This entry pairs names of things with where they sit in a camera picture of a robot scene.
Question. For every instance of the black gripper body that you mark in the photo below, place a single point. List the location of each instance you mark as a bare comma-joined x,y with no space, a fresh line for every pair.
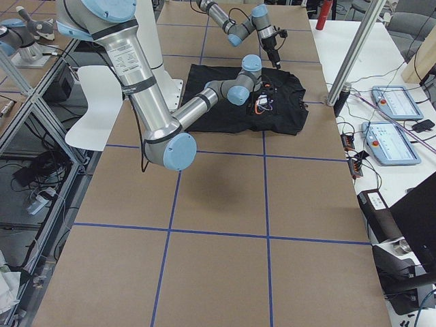
257,91
270,45

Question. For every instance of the black graphic t-shirt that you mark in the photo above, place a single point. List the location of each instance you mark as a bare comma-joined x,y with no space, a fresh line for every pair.
286,115

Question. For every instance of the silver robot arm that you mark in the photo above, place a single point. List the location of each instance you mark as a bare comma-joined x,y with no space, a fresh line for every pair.
257,21
128,33

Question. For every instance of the red cylinder bottle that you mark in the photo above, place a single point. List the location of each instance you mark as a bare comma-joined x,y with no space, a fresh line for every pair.
323,16

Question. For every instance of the black water bottle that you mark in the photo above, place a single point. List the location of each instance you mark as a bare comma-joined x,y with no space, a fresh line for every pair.
342,98

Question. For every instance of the far teach pendant tablet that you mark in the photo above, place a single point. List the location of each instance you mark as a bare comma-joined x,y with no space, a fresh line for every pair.
396,102

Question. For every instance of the teach pendant tablet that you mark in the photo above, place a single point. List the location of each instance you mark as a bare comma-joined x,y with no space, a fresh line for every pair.
396,102
389,145

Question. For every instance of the near teach pendant tablet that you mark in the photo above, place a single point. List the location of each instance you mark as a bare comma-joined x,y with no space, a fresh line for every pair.
389,145

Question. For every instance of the white plastic chair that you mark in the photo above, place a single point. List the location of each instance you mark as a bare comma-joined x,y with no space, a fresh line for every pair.
104,99

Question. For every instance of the husky plush toy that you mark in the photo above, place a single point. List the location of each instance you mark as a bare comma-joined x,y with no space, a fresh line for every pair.
38,28

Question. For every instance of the aluminium frame post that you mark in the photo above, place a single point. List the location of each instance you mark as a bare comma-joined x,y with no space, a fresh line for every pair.
354,50

